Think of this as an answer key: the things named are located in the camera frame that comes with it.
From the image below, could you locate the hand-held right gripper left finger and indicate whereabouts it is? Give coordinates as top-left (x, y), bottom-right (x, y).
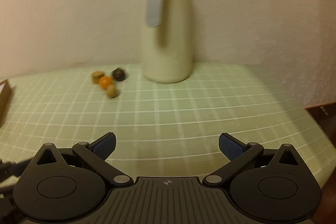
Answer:
top-left (31, 132), bottom-right (133, 187)

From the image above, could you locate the small tan fruit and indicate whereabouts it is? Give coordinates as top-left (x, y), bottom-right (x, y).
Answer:
top-left (106, 85), bottom-right (121, 98)

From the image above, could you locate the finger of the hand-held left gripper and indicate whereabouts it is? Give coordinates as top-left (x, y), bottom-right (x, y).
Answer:
top-left (0, 157), bottom-right (34, 183)

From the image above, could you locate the dark mangosteen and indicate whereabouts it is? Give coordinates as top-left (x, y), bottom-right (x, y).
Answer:
top-left (112, 68), bottom-right (128, 82)

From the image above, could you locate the cream thermos jug grey handle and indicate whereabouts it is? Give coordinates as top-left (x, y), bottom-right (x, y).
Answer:
top-left (141, 0), bottom-right (194, 83)

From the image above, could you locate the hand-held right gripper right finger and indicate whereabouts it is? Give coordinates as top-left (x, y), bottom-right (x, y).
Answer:
top-left (202, 133), bottom-right (303, 186)

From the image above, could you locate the small orange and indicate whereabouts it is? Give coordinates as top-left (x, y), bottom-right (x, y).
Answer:
top-left (99, 76), bottom-right (113, 90)

